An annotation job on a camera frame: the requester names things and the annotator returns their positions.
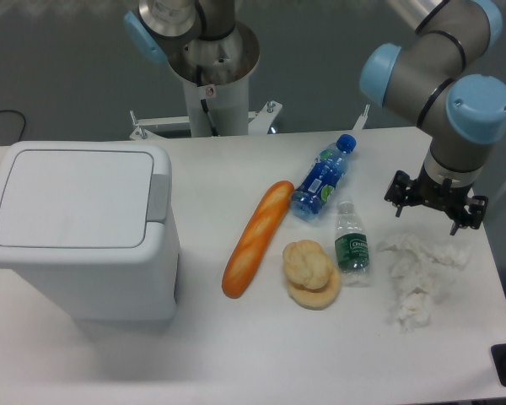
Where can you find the orange baguette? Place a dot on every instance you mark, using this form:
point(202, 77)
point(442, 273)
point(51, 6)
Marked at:
point(255, 239)

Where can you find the round flat bread bun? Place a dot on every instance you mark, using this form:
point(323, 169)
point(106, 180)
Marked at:
point(316, 299)

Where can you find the clear green-label water bottle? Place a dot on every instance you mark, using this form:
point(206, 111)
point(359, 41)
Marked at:
point(351, 245)

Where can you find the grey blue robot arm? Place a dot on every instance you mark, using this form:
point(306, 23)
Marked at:
point(465, 115)

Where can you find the blue plastic bottle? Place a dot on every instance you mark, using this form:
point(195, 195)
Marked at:
point(313, 193)

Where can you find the white plastic trash can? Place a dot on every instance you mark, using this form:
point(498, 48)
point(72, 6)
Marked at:
point(90, 226)

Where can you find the pale knotted bread roll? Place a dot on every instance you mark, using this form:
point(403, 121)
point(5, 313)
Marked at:
point(305, 263)

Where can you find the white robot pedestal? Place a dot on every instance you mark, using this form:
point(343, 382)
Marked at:
point(215, 78)

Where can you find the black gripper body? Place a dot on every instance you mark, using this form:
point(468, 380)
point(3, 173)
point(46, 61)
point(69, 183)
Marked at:
point(448, 194)

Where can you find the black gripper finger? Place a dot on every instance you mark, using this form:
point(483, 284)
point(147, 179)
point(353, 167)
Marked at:
point(399, 192)
point(468, 213)

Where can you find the small crumpled white tissue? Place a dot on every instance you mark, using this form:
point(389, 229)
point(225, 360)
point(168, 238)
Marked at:
point(412, 312)

